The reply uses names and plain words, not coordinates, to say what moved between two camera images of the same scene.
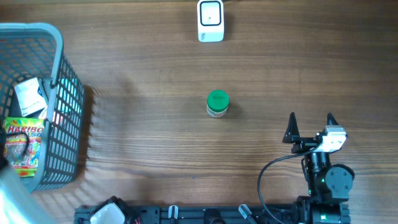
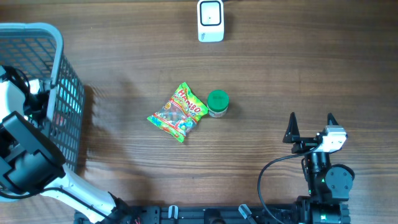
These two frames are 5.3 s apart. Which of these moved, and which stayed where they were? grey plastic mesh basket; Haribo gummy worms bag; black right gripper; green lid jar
Moved: Haribo gummy worms bag
Stayed: grey plastic mesh basket; green lid jar; black right gripper
